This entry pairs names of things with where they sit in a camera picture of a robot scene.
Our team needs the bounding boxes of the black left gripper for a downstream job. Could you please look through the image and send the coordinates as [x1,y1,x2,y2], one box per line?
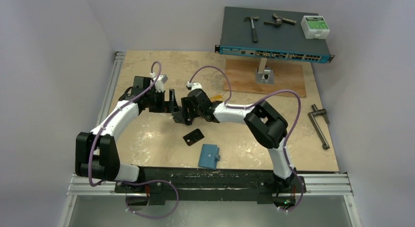
[144,89,179,113]

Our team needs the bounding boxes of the blue leather card holder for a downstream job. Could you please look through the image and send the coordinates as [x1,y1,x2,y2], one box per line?
[198,144,221,170]

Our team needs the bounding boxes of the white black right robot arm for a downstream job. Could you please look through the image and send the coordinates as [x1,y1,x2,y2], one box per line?
[173,89,296,191]

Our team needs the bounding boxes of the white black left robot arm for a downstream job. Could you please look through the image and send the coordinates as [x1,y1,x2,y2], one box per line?
[75,74,187,192]

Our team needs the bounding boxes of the orange credit card stack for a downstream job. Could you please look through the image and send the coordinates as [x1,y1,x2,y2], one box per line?
[209,95,224,102]

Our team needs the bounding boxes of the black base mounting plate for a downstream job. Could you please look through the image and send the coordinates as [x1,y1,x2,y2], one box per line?
[115,167,306,207]

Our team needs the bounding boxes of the plywood board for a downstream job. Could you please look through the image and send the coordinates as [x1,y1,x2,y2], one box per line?
[225,59,306,98]

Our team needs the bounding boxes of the small grey hammer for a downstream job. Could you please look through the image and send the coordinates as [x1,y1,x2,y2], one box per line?
[244,16,259,43]

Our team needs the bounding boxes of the dark metal clamp tool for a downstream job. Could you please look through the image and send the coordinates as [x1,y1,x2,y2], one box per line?
[263,13,297,27]

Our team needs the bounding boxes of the white green electrical box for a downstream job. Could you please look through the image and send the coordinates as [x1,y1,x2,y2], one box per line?
[300,15,330,40]

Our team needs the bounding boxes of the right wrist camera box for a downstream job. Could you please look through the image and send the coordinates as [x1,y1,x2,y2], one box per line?
[186,82,203,91]

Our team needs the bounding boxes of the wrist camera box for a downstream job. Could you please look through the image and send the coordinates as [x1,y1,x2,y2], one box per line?
[186,82,203,91]
[155,74,168,92]

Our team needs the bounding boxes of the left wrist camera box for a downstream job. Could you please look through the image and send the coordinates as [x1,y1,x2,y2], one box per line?
[155,74,168,92]

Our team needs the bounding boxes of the metal stand post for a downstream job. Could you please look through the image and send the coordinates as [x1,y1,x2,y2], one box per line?
[255,58,275,85]

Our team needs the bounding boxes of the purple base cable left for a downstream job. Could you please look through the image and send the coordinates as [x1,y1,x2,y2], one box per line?
[124,179,180,220]

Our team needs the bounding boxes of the blue network switch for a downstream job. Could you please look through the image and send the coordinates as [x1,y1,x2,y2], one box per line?
[215,6,335,64]

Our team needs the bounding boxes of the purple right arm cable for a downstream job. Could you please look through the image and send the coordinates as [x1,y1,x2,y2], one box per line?
[188,66,307,213]

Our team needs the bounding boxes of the grey metal crank handle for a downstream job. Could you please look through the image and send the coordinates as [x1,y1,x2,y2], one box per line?
[308,104,330,150]

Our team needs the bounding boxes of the aluminium frame rail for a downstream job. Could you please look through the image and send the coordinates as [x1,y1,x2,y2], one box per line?
[68,50,351,197]

